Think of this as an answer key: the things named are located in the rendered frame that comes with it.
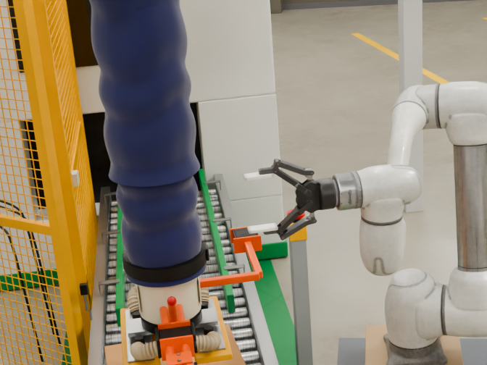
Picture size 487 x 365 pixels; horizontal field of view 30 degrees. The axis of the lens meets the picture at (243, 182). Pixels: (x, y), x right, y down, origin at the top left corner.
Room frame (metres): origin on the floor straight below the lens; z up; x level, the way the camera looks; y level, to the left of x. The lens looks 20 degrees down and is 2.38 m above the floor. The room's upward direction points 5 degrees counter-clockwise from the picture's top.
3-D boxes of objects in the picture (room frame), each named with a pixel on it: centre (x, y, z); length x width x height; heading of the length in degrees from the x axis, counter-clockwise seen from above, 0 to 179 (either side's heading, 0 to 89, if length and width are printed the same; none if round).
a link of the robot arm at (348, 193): (2.04, -0.24, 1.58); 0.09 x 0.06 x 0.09; 7
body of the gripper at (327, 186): (2.03, -0.17, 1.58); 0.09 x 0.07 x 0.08; 97
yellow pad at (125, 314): (2.23, 0.32, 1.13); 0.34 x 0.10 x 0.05; 7
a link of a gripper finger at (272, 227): (2.01, -0.04, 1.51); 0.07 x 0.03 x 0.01; 97
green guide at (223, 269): (4.16, 0.13, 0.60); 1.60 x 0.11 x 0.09; 5
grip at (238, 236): (2.57, 0.01, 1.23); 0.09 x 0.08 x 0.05; 97
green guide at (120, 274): (4.11, 0.66, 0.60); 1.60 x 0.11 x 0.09; 5
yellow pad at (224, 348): (2.26, 0.14, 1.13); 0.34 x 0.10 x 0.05; 7
